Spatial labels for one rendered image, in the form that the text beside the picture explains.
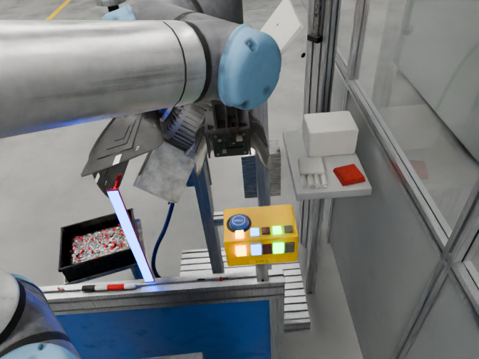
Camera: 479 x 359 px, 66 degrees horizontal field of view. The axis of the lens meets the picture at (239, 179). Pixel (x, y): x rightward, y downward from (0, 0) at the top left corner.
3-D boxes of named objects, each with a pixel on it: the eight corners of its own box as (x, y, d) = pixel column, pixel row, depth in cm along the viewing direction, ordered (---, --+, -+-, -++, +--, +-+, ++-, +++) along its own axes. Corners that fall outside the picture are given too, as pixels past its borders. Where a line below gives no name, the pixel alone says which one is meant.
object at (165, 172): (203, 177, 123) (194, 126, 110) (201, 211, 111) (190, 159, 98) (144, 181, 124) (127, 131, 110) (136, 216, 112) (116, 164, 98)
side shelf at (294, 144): (343, 132, 146) (343, 126, 144) (371, 195, 119) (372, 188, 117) (282, 137, 146) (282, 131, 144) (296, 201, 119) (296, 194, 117)
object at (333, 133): (343, 129, 142) (347, 104, 135) (355, 154, 130) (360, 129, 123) (300, 133, 142) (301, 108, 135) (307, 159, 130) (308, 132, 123)
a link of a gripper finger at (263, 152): (270, 186, 67) (240, 154, 62) (267, 165, 71) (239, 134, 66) (285, 178, 66) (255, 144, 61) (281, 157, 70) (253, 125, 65)
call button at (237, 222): (247, 217, 83) (246, 212, 82) (248, 231, 80) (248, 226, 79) (229, 219, 83) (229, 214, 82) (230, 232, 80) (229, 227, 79)
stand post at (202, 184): (227, 285, 193) (202, 144, 133) (227, 300, 186) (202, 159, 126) (218, 285, 193) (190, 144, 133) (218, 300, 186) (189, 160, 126)
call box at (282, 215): (291, 232, 92) (291, 202, 85) (297, 266, 84) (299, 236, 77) (227, 237, 92) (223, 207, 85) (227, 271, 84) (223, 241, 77)
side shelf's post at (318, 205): (313, 286, 189) (326, 159, 134) (314, 293, 186) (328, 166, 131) (305, 286, 189) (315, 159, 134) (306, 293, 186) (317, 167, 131)
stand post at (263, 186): (270, 281, 192) (264, 76, 117) (272, 297, 186) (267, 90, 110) (261, 282, 193) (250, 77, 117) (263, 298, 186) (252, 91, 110)
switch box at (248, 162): (278, 181, 158) (278, 139, 144) (281, 195, 151) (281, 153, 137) (243, 184, 159) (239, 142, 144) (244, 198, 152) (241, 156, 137)
